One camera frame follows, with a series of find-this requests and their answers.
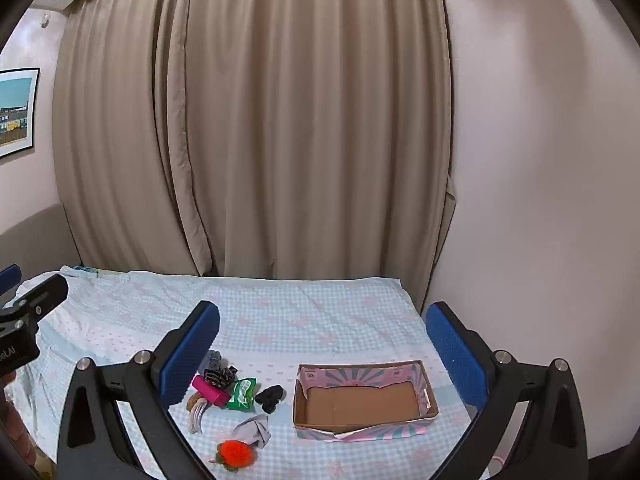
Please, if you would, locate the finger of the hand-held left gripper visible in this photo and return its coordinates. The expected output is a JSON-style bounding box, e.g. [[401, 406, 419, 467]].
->
[[0, 273, 70, 322], [0, 264, 22, 295]]

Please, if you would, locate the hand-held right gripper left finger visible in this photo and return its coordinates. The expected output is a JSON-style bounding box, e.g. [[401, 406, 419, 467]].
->
[[56, 300, 221, 480]]

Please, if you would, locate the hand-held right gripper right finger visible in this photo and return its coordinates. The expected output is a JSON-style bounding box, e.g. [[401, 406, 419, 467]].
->
[[426, 301, 589, 480]]

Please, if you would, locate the black hair claw clip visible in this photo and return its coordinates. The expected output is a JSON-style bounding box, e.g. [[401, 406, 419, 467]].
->
[[202, 366, 240, 390]]

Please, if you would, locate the pink fabric roll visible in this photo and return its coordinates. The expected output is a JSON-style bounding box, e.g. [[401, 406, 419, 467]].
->
[[191, 375, 230, 406]]

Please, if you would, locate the green packet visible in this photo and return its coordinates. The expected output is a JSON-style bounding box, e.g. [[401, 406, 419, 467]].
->
[[225, 378, 258, 412]]

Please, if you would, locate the black sock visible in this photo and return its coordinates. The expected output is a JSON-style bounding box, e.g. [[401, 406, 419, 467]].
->
[[254, 385, 285, 415]]

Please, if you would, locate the light grey cloth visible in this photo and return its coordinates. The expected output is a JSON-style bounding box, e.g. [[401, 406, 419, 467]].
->
[[232, 414, 273, 449]]

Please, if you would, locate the patterned cardboard box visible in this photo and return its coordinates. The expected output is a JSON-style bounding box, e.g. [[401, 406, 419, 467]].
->
[[292, 359, 441, 444]]

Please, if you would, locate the orange pompom toy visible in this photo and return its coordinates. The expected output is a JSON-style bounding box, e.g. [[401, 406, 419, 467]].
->
[[214, 440, 256, 472]]

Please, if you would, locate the grey padded headboard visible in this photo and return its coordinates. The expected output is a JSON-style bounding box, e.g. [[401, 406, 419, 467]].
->
[[0, 204, 77, 282]]

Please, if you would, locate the checked light blue bedsheet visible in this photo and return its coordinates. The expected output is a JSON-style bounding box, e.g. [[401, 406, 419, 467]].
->
[[10, 265, 482, 480]]

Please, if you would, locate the beige curtain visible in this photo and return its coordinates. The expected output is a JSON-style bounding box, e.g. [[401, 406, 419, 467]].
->
[[184, 0, 459, 302], [52, 0, 215, 277]]

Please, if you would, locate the framed wall picture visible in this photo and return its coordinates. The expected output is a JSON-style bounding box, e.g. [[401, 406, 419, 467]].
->
[[0, 67, 41, 161]]

